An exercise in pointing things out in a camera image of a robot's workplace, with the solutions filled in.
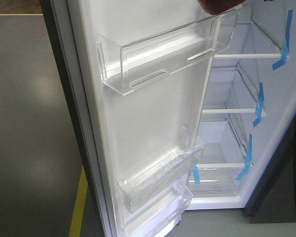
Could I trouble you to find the fridge door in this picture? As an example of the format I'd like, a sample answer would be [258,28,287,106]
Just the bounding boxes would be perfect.
[39,0,242,237]

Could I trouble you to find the red yellow apple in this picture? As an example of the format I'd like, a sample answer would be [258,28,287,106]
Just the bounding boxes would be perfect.
[198,0,244,15]

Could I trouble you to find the dark fridge body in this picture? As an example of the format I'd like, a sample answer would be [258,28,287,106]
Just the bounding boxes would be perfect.
[188,0,296,211]

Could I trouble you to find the clear upper door bin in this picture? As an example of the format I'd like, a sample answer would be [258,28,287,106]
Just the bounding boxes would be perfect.
[97,5,241,96]

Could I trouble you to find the clear door bin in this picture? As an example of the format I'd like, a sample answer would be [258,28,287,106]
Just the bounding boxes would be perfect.
[116,143,205,213]
[97,5,241,96]
[121,180,193,237]

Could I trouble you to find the clear middle door bin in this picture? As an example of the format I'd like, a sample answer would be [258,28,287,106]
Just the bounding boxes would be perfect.
[116,143,205,213]

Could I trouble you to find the blue tape strip drawer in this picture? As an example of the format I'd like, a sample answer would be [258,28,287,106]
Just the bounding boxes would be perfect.
[192,166,200,184]

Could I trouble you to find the clear crisper drawer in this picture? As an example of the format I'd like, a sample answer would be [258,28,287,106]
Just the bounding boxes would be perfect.
[188,166,243,197]

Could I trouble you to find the clear lower door bin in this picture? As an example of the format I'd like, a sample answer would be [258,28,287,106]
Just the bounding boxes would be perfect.
[121,180,193,237]

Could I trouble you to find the blue tape strip lower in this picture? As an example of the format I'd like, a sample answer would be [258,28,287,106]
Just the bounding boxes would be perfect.
[235,134,253,180]

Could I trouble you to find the blue tape strip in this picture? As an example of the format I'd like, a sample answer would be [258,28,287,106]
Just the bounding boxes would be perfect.
[253,82,264,128]
[235,134,253,180]
[272,9,293,71]

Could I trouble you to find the blue tape strip middle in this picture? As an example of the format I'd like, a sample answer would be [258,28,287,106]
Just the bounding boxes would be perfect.
[253,82,264,128]

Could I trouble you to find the blue tape strip top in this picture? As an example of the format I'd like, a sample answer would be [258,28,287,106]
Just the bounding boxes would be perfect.
[272,9,293,71]

